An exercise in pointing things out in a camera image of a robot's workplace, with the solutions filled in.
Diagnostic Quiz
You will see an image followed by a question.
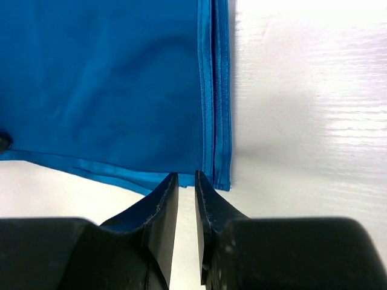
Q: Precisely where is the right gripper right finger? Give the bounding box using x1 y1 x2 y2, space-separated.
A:
195 171 381 289

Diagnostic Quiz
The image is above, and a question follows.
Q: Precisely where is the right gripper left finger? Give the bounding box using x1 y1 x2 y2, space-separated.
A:
1 173 178 289

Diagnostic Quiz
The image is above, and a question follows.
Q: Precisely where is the blue cloth napkin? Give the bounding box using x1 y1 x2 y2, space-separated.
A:
1 1 232 195

